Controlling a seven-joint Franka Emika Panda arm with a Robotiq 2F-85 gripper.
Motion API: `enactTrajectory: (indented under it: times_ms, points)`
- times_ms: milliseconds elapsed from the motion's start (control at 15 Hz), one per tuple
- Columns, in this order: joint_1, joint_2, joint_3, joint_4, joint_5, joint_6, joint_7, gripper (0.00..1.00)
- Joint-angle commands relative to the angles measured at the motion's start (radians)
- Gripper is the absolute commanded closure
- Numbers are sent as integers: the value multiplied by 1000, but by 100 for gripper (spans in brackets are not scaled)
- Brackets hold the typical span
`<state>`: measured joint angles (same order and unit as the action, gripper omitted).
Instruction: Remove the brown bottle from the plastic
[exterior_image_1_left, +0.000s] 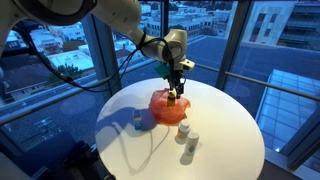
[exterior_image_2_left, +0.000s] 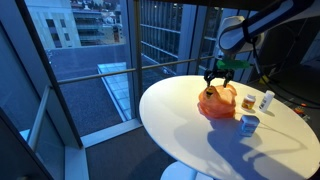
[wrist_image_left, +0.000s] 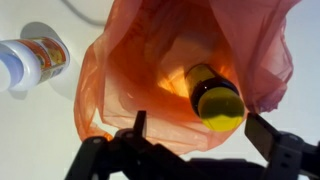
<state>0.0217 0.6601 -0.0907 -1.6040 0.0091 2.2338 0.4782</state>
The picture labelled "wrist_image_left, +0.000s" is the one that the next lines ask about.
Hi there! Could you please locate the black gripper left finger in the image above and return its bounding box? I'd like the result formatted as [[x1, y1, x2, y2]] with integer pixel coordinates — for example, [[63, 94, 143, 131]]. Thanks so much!
[[64, 110, 191, 180]]

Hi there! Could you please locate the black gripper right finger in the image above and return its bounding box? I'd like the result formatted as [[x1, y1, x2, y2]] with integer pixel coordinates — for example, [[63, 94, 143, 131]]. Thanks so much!
[[244, 112, 320, 180]]

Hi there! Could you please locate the brown bottle with yellow cap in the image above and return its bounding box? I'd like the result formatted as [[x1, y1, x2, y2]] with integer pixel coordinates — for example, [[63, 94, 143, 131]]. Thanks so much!
[[184, 63, 246, 132]]

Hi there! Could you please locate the orange plastic bag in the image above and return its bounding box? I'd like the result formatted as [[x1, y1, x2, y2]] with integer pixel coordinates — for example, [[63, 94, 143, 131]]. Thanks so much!
[[73, 0, 302, 156]]

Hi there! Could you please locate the small orange-label bottle white cap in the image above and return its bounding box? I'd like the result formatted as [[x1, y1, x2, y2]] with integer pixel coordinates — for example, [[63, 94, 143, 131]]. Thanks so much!
[[0, 36, 71, 93]]

